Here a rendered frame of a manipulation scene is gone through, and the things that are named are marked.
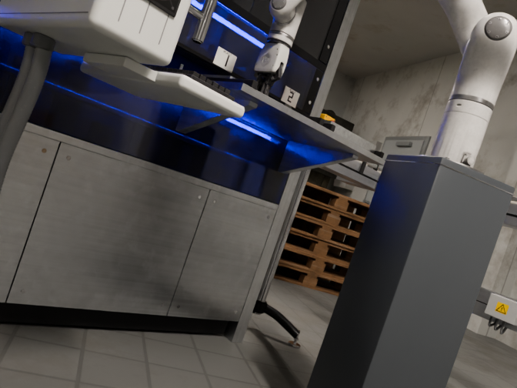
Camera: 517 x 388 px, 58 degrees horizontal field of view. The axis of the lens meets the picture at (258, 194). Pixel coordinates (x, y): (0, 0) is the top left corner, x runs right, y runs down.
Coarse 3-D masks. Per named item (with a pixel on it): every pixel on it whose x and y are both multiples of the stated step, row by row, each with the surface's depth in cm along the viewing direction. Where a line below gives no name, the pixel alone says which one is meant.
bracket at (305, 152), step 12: (288, 144) 188; (300, 144) 183; (288, 156) 186; (300, 156) 182; (312, 156) 177; (324, 156) 173; (336, 156) 168; (348, 156) 165; (288, 168) 185; (300, 168) 180; (312, 168) 179
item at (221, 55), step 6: (222, 48) 160; (216, 54) 159; (222, 54) 161; (228, 54) 162; (216, 60) 160; (222, 60) 161; (228, 60) 163; (234, 60) 164; (222, 66) 162; (228, 66) 163
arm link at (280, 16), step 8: (272, 0) 141; (280, 0) 140; (288, 0) 139; (296, 0) 139; (272, 8) 141; (280, 8) 140; (288, 8) 140; (272, 16) 144; (280, 16) 142; (288, 16) 142
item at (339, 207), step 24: (312, 192) 450; (336, 192) 389; (312, 216) 421; (336, 216) 392; (360, 216) 399; (288, 240) 418; (312, 240) 402; (336, 240) 430; (288, 264) 381; (312, 264) 389; (336, 264) 397; (312, 288) 391; (336, 288) 435
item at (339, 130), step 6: (336, 126) 150; (336, 132) 151; (342, 132) 152; (348, 132) 154; (348, 138) 155; (354, 138) 157; (360, 138) 159; (360, 144) 159; (366, 144) 161; (372, 144) 163; (372, 150) 164
